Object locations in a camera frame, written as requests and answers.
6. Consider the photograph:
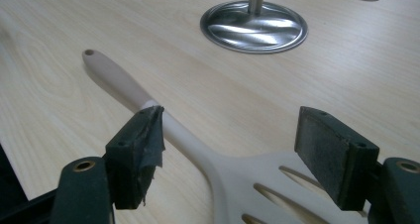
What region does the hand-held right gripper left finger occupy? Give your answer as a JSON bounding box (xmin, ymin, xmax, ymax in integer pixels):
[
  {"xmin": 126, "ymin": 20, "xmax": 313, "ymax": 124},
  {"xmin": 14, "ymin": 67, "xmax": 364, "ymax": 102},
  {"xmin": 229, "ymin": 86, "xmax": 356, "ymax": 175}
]
[{"xmin": 50, "ymin": 105, "xmax": 165, "ymax": 224}]

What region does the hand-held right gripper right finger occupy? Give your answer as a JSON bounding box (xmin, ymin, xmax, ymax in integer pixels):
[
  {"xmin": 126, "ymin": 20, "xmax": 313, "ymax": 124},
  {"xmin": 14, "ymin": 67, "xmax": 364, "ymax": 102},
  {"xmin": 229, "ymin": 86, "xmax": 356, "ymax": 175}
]
[{"xmin": 294, "ymin": 106, "xmax": 420, "ymax": 224}]

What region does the white slotted spatula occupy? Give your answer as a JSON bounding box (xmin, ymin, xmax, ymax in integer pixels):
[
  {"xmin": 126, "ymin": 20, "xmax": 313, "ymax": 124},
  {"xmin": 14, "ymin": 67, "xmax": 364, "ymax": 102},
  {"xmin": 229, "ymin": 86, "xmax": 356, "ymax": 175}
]
[{"xmin": 81, "ymin": 49, "xmax": 371, "ymax": 224}]

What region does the round metal stand base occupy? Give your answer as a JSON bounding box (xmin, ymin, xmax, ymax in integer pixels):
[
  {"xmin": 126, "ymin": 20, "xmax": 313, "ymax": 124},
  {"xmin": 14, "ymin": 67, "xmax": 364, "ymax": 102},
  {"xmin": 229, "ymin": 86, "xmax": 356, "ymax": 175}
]
[{"xmin": 199, "ymin": 0, "xmax": 309, "ymax": 56}]

